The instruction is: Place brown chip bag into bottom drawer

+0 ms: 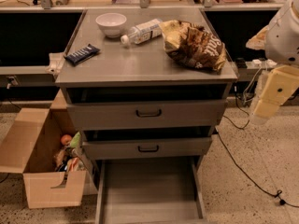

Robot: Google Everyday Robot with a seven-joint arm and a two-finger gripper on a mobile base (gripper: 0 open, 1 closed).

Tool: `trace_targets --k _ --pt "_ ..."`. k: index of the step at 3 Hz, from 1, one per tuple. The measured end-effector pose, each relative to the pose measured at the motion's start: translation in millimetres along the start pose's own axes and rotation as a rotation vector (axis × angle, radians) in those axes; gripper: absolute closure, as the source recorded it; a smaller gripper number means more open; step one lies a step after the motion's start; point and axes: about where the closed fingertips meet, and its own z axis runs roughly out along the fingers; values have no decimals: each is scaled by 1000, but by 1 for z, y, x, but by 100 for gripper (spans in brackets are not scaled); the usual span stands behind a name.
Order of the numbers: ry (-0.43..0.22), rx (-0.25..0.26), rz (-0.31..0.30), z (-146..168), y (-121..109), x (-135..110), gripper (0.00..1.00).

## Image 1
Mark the green item in box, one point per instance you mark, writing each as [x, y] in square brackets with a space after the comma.
[75, 140]

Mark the middle grey drawer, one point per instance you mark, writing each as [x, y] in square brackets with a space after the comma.
[146, 148]

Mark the dark blue snack bar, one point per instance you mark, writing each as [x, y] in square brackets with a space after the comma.
[82, 55]

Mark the clear plastic water bottle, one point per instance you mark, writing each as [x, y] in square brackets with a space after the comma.
[142, 32]

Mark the grey drawer cabinet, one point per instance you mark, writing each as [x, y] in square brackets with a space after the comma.
[142, 73]

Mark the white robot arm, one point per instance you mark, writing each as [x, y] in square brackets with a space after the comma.
[280, 41]

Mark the orange fruit in box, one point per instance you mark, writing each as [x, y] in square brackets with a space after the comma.
[66, 139]

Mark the top grey drawer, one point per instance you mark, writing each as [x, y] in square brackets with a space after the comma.
[143, 115]

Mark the bottom grey drawer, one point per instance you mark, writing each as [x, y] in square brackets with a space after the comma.
[149, 191]

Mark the grey drawer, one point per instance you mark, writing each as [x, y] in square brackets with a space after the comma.
[143, 115]
[149, 191]
[146, 148]

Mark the white power strip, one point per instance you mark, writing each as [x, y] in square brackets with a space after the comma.
[262, 63]

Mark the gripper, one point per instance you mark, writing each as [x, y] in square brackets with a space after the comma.
[282, 36]

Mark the open cardboard box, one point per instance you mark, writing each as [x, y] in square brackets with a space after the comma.
[28, 149]

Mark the white bowl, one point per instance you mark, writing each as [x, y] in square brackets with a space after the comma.
[111, 24]

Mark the brown chip bag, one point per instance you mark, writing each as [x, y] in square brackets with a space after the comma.
[191, 45]

